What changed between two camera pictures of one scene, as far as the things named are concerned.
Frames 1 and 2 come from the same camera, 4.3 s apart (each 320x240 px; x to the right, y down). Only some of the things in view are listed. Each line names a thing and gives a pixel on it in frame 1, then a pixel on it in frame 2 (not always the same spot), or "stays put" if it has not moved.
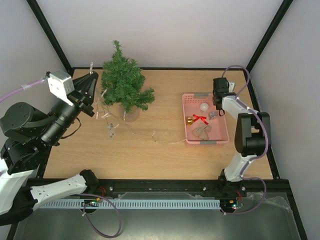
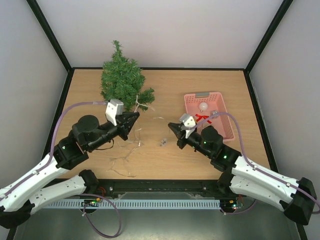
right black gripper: (219, 84) -> (183, 137)
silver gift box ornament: (212, 115) -> (163, 142)
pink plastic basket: (204, 124) stays put
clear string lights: (111, 122) -> (120, 165)
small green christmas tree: (122, 84) stays put
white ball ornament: (204, 106) stays put
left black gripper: (88, 85) -> (126, 125)
